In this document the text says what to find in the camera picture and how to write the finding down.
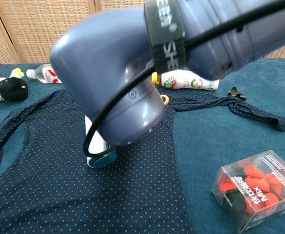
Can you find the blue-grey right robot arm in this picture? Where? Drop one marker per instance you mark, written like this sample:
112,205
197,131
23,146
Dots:
96,61

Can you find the teal lint roller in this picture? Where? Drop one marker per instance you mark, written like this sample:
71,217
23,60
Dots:
98,146

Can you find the white drink bottle yellow cap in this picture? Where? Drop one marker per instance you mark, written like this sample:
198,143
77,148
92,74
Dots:
193,83

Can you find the teal blue tablecloth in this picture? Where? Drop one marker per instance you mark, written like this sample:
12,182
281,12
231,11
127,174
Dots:
205,136

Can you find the clear plastic water bottle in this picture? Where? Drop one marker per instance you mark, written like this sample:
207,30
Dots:
44,74

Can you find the clear box of red cups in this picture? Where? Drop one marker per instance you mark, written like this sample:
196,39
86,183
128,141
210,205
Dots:
256,192

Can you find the black white plush toy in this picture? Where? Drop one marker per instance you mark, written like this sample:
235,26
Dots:
12,89

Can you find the navy polka dot shirt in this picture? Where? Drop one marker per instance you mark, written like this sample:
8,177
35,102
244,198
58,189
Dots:
59,170

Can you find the woven rattan folding screen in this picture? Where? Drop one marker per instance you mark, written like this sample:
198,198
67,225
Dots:
23,24

